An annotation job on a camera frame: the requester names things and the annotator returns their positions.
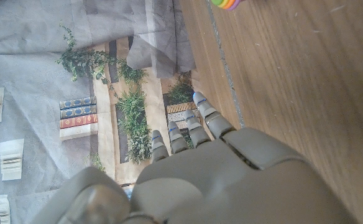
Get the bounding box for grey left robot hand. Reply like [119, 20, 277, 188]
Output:
[29, 91, 361, 224]

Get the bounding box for stacked colourful toy cups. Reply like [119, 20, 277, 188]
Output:
[210, 0, 242, 12]

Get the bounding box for grey tape outline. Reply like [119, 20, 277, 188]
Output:
[204, 0, 246, 129]

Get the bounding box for printed fabric backdrop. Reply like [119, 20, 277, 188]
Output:
[0, 0, 215, 224]

